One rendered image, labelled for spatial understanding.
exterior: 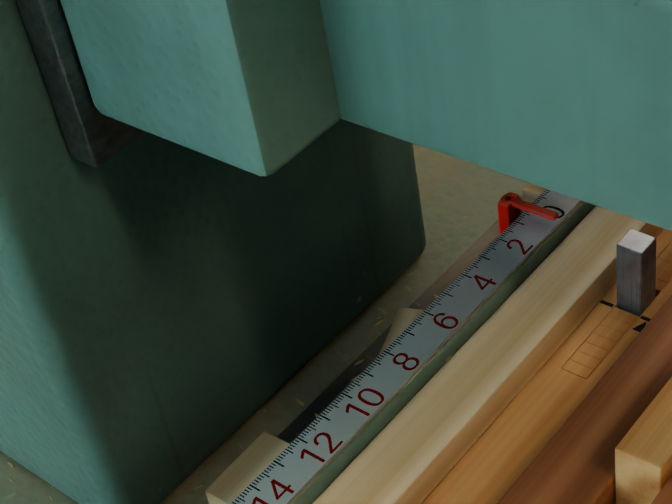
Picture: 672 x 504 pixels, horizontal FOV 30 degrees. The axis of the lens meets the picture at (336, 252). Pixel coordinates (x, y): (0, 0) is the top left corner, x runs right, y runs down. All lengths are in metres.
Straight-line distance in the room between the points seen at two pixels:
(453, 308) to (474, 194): 0.30
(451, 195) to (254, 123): 0.33
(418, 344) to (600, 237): 0.08
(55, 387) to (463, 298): 0.18
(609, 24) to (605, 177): 0.05
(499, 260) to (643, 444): 0.09
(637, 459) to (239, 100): 0.15
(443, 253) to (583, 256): 0.24
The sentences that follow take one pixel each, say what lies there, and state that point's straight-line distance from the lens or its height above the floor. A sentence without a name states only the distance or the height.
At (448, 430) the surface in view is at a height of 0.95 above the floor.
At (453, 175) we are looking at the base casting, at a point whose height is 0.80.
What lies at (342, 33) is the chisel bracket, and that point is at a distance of 0.37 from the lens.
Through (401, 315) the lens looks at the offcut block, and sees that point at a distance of 0.57.
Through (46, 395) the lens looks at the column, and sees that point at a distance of 0.50.
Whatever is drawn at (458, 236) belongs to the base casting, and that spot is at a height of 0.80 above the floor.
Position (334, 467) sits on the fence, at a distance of 0.35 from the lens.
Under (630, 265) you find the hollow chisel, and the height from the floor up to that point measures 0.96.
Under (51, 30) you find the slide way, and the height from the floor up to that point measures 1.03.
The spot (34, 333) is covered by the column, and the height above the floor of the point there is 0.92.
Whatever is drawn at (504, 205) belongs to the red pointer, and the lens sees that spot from 0.42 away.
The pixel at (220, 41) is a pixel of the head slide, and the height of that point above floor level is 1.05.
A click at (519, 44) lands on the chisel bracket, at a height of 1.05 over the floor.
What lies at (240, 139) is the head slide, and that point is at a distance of 0.37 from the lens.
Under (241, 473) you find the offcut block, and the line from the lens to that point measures 0.51.
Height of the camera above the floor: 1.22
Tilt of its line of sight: 39 degrees down
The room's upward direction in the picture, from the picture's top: 11 degrees counter-clockwise
